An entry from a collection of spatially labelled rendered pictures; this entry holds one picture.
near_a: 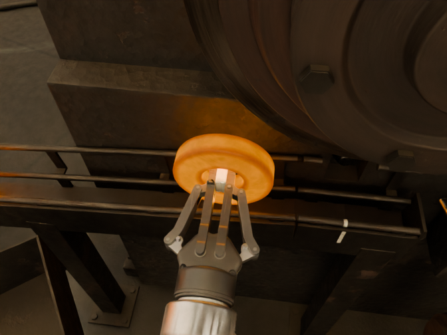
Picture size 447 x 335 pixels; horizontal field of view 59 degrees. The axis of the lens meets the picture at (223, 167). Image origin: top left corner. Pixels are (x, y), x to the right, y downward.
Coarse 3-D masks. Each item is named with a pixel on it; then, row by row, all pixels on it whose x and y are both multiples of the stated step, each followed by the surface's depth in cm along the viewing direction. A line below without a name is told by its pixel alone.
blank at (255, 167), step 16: (192, 144) 55; (208, 144) 54; (224, 144) 54; (240, 144) 54; (256, 144) 55; (176, 160) 57; (192, 160) 56; (208, 160) 55; (224, 160) 55; (240, 160) 54; (256, 160) 54; (272, 160) 58; (176, 176) 60; (192, 176) 59; (208, 176) 62; (240, 176) 62; (256, 176) 57; (272, 176) 57; (256, 192) 61
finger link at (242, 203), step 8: (240, 192) 55; (240, 200) 54; (240, 208) 54; (240, 216) 53; (248, 216) 53; (240, 224) 55; (248, 224) 52; (248, 232) 52; (248, 240) 51; (248, 248) 51; (256, 248) 50
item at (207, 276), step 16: (192, 240) 51; (208, 240) 51; (192, 256) 50; (208, 256) 50; (224, 256) 50; (192, 272) 47; (208, 272) 46; (224, 272) 47; (176, 288) 47; (192, 288) 45; (208, 288) 45; (224, 288) 46
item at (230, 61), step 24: (192, 0) 34; (216, 0) 34; (192, 24) 36; (216, 24) 36; (216, 48) 38; (216, 72) 41; (240, 72) 40; (240, 96) 43; (264, 120) 45; (312, 144) 48
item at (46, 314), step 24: (24, 240) 60; (0, 264) 61; (24, 264) 64; (48, 264) 59; (0, 288) 66; (24, 288) 67; (48, 288) 67; (0, 312) 65; (24, 312) 65; (48, 312) 65; (72, 312) 61
